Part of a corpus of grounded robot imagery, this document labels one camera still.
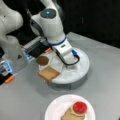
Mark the white blue gripper body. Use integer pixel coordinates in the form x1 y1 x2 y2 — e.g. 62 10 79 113
53 41 80 66

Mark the brown toast slice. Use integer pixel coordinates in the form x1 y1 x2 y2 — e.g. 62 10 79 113
38 67 60 81
61 107 85 120

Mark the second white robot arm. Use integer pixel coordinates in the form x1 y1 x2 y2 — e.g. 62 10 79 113
0 1 27 67

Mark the red tomato slice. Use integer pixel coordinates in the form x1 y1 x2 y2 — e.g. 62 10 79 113
73 102 87 114

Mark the brown meat patty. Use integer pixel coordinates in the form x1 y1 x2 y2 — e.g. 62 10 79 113
36 56 49 66

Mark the orange block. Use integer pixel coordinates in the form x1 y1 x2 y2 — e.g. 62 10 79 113
5 76 15 84

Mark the white sectioned round tray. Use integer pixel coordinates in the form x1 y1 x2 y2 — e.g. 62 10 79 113
39 49 90 85

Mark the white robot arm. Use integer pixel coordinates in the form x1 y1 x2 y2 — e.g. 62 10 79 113
30 0 80 66

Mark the white paper plate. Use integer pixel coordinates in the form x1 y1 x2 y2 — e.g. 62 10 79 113
44 94 97 120

